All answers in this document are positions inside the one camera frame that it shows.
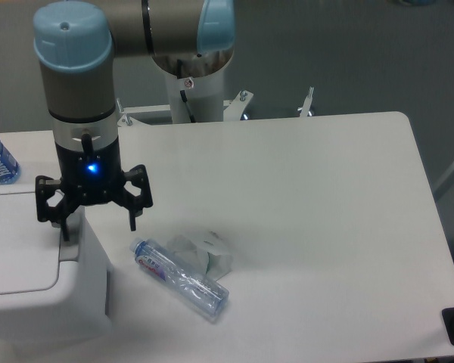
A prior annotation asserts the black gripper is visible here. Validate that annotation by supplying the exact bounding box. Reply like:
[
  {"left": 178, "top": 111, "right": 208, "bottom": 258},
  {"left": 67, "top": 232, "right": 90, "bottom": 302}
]
[{"left": 35, "top": 139, "right": 154, "bottom": 243}]

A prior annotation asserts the grey trash can push button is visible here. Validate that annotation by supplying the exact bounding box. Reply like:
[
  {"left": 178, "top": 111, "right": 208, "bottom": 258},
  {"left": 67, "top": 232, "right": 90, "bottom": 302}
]
[{"left": 59, "top": 215, "right": 81, "bottom": 262}]

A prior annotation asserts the white trash can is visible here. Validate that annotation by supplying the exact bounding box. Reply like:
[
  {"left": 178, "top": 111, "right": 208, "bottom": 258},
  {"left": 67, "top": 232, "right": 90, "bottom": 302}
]
[{"left": 0, "top": 184, "right": 113, "bottom": 343}]

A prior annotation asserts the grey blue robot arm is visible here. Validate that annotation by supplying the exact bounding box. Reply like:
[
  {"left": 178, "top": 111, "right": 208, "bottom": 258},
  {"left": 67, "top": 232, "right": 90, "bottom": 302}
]
[{"left": 33, "top": 1, "right": 235, "bottom": 240}]

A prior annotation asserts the clear empty plastic bottle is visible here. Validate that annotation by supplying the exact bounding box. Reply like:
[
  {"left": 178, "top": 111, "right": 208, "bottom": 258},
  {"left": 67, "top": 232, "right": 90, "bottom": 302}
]
[{"left": 129, "top": 238, "right": 229, "bottom": 321}]

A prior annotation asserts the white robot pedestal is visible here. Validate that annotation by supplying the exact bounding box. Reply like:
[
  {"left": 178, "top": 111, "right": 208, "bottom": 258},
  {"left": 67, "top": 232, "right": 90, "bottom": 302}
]
[{"left": 153, "top": 47, "right": 234, "bottom": 124}]

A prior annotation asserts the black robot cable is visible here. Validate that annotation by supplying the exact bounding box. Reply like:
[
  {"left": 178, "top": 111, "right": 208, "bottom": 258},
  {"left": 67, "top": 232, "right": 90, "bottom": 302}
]
[{"left": 176, "top": 59, "right": 197, "bottom": 124}]

